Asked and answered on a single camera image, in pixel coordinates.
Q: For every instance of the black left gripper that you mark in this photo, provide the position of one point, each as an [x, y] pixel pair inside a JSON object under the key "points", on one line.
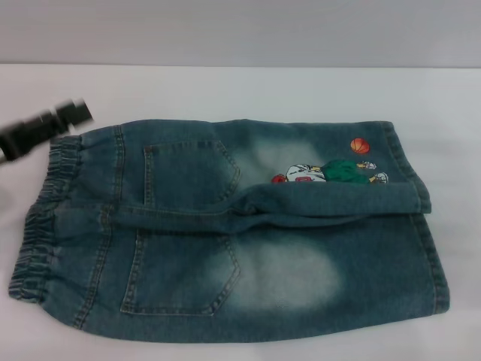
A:
{"points": [[30, 137]]}

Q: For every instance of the blue denim shorts cartoon print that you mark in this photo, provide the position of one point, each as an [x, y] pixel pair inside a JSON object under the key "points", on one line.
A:
{"points": [[225, 263]]}

